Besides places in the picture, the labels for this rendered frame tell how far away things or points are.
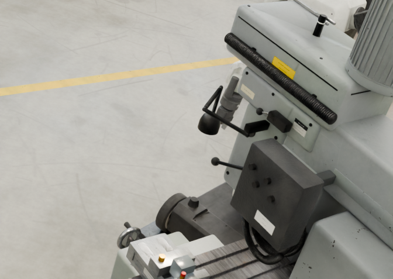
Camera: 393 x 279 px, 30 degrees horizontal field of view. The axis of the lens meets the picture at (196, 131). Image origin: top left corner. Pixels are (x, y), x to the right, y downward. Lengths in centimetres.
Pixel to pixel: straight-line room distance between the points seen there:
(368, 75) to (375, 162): 23
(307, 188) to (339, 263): 26
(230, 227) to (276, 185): 160
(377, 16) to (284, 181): 48
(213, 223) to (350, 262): 156
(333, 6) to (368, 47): 98
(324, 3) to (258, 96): 82
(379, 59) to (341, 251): 50
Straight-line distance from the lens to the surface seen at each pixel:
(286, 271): 278
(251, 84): 220
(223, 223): 343
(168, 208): 344
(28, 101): 503
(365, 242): 198
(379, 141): 202
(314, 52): 204
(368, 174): 197
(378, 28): 191
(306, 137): 207
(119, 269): 295
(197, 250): 284
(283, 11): 224
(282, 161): 183
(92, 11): 645
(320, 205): 214
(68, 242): 399
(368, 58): 193
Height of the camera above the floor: 268
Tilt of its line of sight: 32 degrees down
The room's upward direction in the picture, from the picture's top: 17 degrees clockwise
